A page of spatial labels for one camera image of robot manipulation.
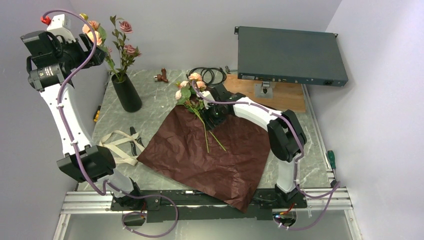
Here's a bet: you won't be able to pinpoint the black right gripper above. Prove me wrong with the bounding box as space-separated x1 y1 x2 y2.
199 101 227 132

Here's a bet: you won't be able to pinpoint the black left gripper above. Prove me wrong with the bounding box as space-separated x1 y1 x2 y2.
51 33 107 70

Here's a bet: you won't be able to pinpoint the peach flower stem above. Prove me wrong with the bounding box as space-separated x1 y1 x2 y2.
79 13 118 74

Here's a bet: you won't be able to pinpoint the red flower bouquet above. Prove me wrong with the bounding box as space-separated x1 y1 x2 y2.
174 73 226 153

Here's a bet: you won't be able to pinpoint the dark red wrapping paper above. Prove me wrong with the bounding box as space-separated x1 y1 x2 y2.
137 106 271 213

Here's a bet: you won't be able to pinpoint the pink flower stem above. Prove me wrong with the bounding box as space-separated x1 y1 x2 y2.
108 15 142 83

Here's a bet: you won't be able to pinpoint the beige ribbon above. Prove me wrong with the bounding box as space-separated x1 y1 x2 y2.
98 130 145 166

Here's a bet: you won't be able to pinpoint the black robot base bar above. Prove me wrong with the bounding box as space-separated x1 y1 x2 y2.
110 188 307 223

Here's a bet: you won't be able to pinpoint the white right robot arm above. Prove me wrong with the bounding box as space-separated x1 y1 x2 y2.
197 84 307 208

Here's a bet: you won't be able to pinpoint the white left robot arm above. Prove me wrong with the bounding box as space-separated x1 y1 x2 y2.
20 30 144 210

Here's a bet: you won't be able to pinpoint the black cone vase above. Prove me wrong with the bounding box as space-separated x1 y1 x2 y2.
111 74 143 113

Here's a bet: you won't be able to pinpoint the yellow tool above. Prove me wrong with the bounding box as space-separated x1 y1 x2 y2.
93 105 101 123

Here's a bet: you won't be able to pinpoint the brown small figurine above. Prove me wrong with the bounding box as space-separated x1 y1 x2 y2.
153 68 169 83

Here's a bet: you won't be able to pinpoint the black pruning shears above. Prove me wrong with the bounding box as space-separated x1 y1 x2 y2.
129 126 145 157

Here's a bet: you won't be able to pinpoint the wooden board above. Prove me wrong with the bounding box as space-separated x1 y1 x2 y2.
224 74 306 113

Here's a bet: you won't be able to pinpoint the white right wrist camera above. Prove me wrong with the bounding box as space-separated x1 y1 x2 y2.
196 90 215 110

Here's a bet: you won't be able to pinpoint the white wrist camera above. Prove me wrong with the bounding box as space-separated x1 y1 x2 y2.
40 14 77 44
196 90 215 110

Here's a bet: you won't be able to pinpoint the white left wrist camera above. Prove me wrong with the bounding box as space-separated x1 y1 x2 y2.
40 14 77 44

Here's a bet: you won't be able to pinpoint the coiled black cable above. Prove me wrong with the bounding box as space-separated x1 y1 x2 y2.
187 66 228 87

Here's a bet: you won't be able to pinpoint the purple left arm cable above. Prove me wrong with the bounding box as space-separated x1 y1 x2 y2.
41 9 180 239

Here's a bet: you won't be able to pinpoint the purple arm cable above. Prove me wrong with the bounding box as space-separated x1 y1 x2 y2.
191 80 342 232
41 9 180 239

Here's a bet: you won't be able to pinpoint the metal switch stand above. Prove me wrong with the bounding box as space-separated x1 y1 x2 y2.
254 81 276 99

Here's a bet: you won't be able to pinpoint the dark green network switch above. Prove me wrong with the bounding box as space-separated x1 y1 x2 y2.
234 26 349 87

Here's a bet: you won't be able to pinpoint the green handled screwdriver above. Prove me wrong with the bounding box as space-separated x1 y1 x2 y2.
327 150 337 181

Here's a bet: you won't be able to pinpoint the aluminium frame rail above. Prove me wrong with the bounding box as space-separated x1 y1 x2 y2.
54 187 363 240

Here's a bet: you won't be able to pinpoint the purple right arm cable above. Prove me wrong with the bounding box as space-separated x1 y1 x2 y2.
191 80 342 232

